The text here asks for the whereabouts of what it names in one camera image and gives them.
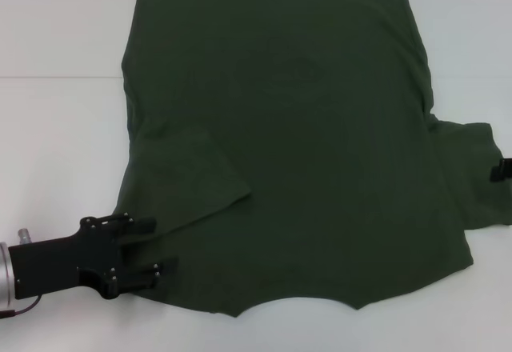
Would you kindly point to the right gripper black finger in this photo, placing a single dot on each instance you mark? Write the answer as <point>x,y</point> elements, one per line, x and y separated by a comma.
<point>503,170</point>

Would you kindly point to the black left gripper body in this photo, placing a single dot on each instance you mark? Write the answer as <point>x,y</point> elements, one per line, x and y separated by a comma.
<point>60,258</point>

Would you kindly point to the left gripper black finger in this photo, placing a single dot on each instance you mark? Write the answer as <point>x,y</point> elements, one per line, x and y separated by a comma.
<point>136,278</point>
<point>128,224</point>

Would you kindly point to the dark green t-shirt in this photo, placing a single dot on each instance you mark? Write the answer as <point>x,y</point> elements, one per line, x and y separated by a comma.
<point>300,128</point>

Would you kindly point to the left gripper silver connector stub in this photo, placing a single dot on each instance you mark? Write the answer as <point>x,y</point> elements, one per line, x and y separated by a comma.
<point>22,235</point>

